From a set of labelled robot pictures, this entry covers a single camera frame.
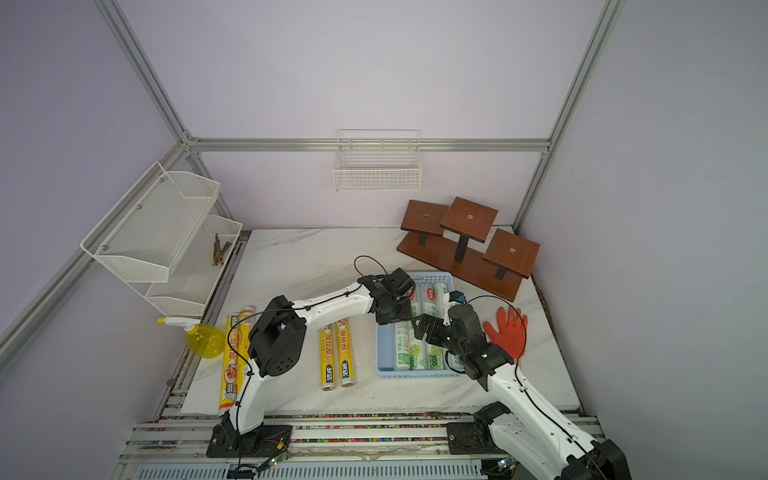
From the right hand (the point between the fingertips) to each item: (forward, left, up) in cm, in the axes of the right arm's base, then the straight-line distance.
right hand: (426, 327), depth 83 cm
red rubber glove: (+2, -28, -11) cm, 30 cm away
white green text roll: (+17, -7, -6) cm, 19 cm away
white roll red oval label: (-3, +3, -6) cm, 7 cm away
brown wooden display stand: (+31, -14, +4) cm, 35 cm away
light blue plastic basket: (+1, +12, -10) cm, 15 cm away
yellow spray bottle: (+3, +70, -10) cm, 71 cm away
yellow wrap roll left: (-5, +28, -6) cm, 30 cm away
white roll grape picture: (-2, +7, -6) cm, 9 cm away
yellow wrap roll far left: (+5, +56, -6) cm, 56 cm away
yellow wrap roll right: (-5, +23, -7) cm, 25 cm away
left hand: (+6, +6, -6) cm, 10 cm away
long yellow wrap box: (-7, +56, -6) cm, 56 cm away
